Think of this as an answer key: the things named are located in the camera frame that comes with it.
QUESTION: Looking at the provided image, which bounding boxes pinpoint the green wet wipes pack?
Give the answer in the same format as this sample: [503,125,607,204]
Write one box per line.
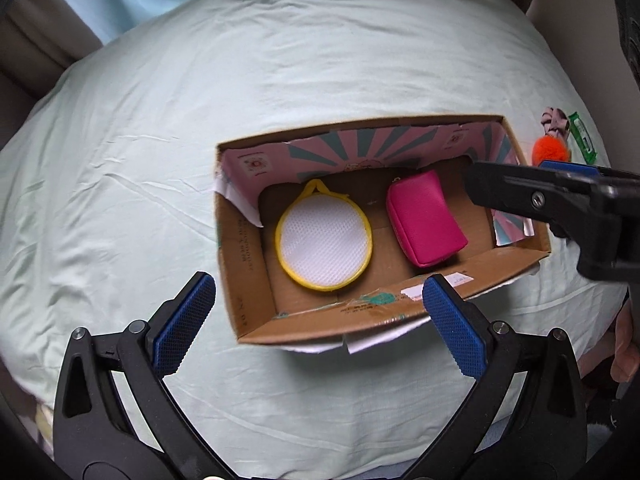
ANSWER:
[568,112,598,166]

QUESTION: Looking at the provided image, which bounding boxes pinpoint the pink leather pouch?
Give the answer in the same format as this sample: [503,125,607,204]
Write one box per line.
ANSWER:
[386,170,469,268]

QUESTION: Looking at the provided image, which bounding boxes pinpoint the white mesh yellow-trimmed pouch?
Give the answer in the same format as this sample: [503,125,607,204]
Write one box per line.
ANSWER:
[274,179,373,292]

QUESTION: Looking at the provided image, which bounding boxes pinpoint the person's right hand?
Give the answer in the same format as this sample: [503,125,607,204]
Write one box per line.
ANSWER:
[611,299,640,384]

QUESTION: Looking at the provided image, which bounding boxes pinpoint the orange fluffy pompom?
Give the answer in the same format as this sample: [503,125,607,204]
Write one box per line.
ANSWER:
[532,134,572,166]

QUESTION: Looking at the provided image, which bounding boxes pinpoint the pink striped cloth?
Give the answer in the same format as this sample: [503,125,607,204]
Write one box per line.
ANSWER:
[540,107,570,136]

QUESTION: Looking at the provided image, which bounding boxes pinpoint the cardboard box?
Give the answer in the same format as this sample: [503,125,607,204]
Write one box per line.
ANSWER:
[215,115,550,346]

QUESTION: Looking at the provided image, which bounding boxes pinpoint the pale green bed sheet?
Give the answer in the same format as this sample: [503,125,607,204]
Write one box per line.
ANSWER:
[1,0,627,479]

